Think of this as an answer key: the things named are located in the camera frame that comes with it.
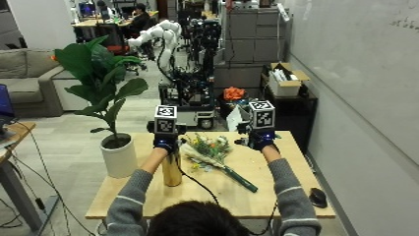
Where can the grey filing cabinets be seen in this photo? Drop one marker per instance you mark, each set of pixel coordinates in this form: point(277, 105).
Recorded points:
point(251, 46)

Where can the grey sofa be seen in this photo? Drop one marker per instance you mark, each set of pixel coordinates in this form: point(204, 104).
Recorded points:
point(31, 82)

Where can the white paper sheet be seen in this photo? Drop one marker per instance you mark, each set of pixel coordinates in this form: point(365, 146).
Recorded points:
point(237, 118)

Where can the orange cloth bundle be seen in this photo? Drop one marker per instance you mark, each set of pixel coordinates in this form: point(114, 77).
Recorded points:
point(235, 93)

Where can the dried flower bouquet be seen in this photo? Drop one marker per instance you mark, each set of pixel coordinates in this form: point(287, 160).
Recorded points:
point(209, 150)

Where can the person's left hand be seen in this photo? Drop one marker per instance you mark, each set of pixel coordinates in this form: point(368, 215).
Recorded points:
point(166, 143)

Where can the open cardboard box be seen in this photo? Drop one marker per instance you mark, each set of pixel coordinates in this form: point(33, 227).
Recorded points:
point(285, 82)

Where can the long wooden office desk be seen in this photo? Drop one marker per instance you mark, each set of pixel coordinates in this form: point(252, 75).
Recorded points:
point(92, 22)

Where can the black low cabinet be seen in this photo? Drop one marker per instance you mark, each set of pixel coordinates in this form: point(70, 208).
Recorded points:
point(295, 114)

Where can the black computer mouse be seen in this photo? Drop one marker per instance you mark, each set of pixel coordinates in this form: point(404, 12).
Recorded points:
point(319, 197)

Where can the white plant pot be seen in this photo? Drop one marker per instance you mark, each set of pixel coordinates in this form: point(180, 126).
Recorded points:
point(119, 159)

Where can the person's right hand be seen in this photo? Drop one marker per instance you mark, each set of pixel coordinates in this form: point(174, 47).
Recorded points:
point(261, 139)

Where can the gold metal vase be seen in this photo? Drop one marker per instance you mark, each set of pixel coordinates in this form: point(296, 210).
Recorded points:
point(172, 172)

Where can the red office chair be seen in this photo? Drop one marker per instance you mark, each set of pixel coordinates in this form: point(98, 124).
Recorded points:
point(115, 41)

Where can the white marker cube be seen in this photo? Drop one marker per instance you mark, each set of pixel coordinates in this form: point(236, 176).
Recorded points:
point(166, 119)
point(263, 114)

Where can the wooden side desk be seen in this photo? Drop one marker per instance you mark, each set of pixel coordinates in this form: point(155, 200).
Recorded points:
point(15, 154)

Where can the large-leaf green plant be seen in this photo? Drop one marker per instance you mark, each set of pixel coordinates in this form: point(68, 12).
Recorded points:
point(99, 70)

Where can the laptop with blue screen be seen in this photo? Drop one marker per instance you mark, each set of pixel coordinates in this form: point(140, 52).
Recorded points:
point(6, 103)

